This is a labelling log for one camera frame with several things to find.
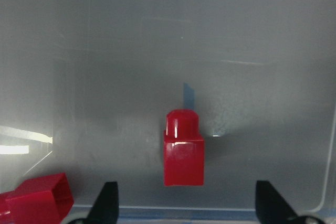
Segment red block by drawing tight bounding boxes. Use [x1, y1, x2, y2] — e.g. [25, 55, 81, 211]
[163, 109, 205, 186]

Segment red block lying sideways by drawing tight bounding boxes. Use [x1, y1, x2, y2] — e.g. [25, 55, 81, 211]
[1, 173, 74, 223]

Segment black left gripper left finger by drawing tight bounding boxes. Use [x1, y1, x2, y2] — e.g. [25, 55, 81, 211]
[67, 182, 119, 224]

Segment clear plastic storage box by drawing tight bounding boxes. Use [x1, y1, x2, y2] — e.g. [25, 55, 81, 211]
[1, 0, 335, 218]

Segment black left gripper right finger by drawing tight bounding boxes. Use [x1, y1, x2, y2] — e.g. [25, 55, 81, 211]
[255, 180, 325, 224]

